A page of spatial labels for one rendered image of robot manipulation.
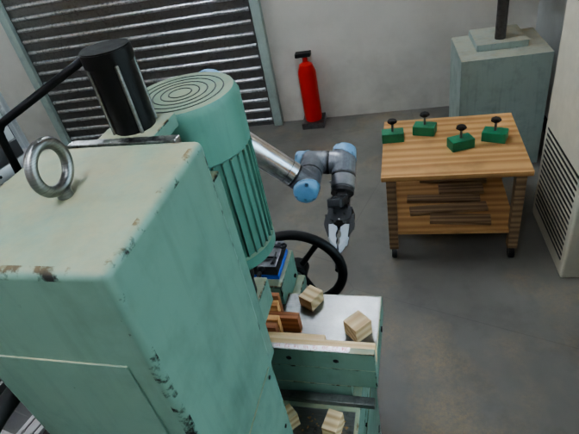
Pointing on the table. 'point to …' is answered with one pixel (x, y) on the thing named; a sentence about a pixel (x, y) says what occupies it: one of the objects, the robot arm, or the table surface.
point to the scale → (311, 347)
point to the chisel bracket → (264, 295)
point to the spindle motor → (222, 149)
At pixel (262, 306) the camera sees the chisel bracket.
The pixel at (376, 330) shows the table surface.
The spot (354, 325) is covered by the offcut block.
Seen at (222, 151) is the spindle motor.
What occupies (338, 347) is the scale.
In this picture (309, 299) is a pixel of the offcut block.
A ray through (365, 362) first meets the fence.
